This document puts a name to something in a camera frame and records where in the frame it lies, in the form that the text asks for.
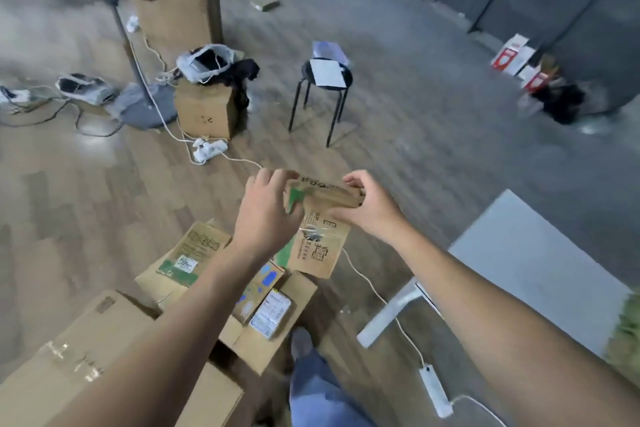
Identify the pile of cardboard boxes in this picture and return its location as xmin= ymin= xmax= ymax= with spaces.
xmin=0 ymin=219 xmax=319 ymax=427

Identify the white plastic bag with device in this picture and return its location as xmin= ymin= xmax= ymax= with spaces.
xmin=176 ymin=43 xmax=236 ymax=85

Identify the person's left hand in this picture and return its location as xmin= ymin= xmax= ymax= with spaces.
xmin=229 ymin=169 xmax=306 ymax=262

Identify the person's left forearm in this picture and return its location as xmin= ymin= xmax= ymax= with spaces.
xmin=49 ymin=241 xmax=281 ymax=427

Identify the person's right hand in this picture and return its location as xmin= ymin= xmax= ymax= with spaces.
xmin=327 ymin=169 xmax=409 ymax=245

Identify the lilac paper folder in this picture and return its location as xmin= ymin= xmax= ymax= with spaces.
xmin=312 ymin=40 xmax=349 ymax=67

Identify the plain square cardboard box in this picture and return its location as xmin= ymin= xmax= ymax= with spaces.
xmin=173 ymin=79 xmax=241 ymax=141

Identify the white power strip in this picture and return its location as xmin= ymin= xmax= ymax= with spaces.
xmin=0 ymin=86 xmax=33 ymax=107
xmin=191 ymin=137 xmax=230 ymax=165
xmin=419 ymin=364 xmax=455 ymax=420

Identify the green striped box torn hole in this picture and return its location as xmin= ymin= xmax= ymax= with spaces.
xmin=275 ymin=176 xmax=366 ymax=280

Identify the white sneaker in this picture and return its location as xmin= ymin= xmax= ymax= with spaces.
xmin=55 ymin=73 xmax=119 ymax=106

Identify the blue spotted cardboard box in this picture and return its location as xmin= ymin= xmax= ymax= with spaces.
xmin=232 ymin=261 xmax=286 ymax=325

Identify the black round stool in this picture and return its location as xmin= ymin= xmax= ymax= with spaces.
xmin=288 ymin=59 xmax=353 ymax=148

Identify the black floor fan stand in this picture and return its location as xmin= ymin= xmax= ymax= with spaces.
xmin=79 ymin=0 xmax=179 ymax=131

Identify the large green striped labelled box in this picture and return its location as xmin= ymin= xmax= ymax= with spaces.
xmin=157 ymin=221 xmax=233 ymax=288

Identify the black rubbish bag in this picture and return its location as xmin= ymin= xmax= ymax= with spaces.
xmin=532 ymin=83 xmax=586 ymax=125

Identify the person's right forearm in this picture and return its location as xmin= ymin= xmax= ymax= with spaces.
xmin=395 ymin=226 xmax=640 ymax=427

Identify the white paper sheet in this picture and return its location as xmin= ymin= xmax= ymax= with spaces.
xmin=309 ymin=57 xmax=349 ymax=90

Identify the tall red white carton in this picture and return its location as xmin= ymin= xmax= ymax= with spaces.
xmin=491 ymin=33 xmax=529 ymax=72

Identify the white-labelled small parcel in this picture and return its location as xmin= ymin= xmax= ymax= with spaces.
xmin=249 ymin=289 xmax=293 ymax=340

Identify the small red white carton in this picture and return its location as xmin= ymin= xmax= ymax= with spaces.
xmin=522 ymin=69 xmax=551 ymax=92

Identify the person's white right shoe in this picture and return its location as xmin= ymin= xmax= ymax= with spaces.
xmin=291 ymin=327 xmax=313 ymax=360

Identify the white table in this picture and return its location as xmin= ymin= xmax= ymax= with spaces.
xmin=357 ymin=189 xmax=640 ymax=388

